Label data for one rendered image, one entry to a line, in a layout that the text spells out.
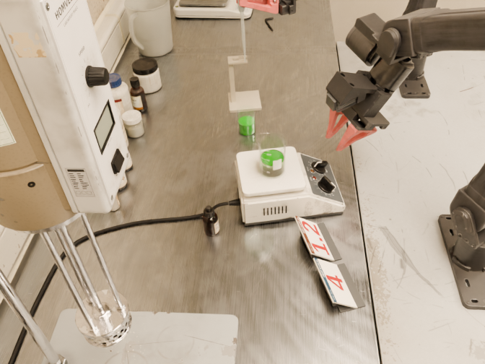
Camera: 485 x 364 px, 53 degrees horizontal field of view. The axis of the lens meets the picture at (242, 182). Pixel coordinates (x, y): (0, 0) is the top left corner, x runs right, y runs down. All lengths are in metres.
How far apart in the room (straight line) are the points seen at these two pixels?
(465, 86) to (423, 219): 0.50
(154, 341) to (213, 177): 0.39
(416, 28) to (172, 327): 0.59
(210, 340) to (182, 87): 0.75
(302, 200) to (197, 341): 0.32
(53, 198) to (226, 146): 0.72
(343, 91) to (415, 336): 0.40
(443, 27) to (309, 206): 0.38
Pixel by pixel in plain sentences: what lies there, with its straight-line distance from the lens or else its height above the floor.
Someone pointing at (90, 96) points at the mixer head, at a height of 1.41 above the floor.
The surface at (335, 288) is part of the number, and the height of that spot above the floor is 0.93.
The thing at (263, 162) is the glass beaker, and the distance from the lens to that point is 0.88.
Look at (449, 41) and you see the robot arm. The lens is 0.77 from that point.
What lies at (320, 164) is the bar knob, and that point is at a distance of 0.97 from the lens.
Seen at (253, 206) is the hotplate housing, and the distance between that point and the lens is 0.90.
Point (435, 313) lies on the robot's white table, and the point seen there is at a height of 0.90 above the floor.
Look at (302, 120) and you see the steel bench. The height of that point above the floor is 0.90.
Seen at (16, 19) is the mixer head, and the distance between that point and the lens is 0.35.
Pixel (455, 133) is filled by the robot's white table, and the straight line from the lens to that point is 1.22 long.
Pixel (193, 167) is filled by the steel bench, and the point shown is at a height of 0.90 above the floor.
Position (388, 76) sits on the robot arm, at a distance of 0.87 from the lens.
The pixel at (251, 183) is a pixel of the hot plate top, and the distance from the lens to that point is 0.90.
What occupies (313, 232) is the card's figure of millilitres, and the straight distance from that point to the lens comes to 0.91.
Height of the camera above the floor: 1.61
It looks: 44 degrees down
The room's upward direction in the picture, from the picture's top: 4 degrees counter-clockwise
